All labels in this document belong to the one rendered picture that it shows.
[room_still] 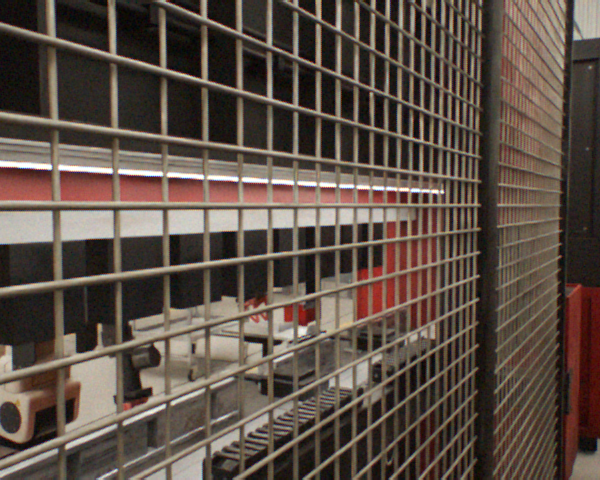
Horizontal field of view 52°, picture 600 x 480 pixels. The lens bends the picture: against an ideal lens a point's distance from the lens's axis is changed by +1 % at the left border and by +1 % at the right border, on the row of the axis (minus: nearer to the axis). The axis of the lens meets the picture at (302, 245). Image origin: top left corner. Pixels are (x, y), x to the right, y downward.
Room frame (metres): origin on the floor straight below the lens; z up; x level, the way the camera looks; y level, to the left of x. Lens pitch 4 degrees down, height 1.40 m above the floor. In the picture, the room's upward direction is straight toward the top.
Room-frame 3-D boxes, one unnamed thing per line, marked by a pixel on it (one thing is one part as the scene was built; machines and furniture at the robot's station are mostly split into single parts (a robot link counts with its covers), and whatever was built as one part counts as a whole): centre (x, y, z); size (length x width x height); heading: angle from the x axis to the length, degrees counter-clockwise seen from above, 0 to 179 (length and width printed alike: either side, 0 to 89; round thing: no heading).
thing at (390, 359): (1.52, -0.27, 1.02); 0.37 x 0.06 x 0.04; 150
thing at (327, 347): (1.85, 0.00, 0.92); 0.39 x 0.06 x 0.10; 150
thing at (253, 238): (1.58, 0.16, 1.26); 0.15 x 0.09 x 0.17; 150
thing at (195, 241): (1.40, 0.26, 1.26); 0.15 x 0.09 x 0.17; 150
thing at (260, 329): (1.98, 0.10, 1.00); 0.26 x 0.18 x 0.01; 60
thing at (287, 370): (1.39, 0.08, 1.01); 0.26 x 0.12 x 0.05; 60
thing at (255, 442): (1.03, 0.01, 1.02); 0.44 x 0.06 x 0.04; 150
